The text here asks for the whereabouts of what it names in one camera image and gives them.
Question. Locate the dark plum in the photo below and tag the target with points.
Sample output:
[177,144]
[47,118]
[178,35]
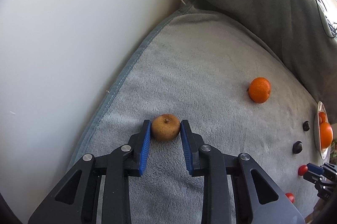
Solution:
[297,147]
[306,126]

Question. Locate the light grey towel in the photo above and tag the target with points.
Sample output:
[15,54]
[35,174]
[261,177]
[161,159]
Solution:
[198,65]

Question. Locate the dark grey blanket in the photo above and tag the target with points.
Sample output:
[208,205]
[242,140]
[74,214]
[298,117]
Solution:
[296,33]

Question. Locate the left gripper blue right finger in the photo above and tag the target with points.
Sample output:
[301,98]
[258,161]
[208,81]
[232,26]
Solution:
[257,198]

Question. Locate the floral white plate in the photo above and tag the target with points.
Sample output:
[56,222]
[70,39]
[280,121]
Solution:
[317,138]

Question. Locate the brown longan fruit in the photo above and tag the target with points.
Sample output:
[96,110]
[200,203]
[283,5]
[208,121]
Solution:
[165,127]

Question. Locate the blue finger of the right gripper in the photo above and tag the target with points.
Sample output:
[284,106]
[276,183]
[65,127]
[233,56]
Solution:
[314,173]

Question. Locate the red cherry tomato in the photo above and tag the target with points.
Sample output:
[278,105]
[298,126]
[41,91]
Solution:
[291,197]
[302,170]

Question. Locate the large orange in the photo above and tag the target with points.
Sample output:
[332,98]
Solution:
[326,135]

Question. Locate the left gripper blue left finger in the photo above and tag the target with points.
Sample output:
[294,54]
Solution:
[97,180]

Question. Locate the small mandarin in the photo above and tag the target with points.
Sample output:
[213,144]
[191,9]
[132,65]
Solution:
[322,117]
[259,90]

